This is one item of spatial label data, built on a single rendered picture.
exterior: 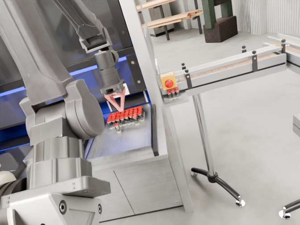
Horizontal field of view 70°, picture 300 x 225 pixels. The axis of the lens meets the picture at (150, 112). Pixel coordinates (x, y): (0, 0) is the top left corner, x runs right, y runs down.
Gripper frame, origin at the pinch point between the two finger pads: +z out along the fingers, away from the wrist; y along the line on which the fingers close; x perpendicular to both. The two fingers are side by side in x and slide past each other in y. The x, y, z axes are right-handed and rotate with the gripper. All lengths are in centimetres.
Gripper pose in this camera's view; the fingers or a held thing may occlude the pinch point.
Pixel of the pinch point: (120, 109)
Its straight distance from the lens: 74.9
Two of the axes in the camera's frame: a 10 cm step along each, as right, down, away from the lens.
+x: -9.6, 2.4, 1.2
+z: 2.7, 9.1, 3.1
